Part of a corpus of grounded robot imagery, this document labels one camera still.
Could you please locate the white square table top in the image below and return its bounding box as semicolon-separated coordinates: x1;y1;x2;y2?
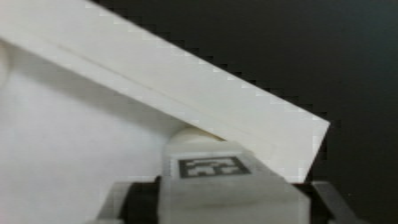
0;0;329;224

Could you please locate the gripper left finger with black tip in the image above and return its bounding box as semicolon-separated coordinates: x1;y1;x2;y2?
87;177;162;224

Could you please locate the gripper right finger with black tip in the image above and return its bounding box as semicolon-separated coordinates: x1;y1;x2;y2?
295;181;371;224

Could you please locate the white table leg with tag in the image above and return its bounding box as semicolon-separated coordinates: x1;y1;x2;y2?
158;128;311;224

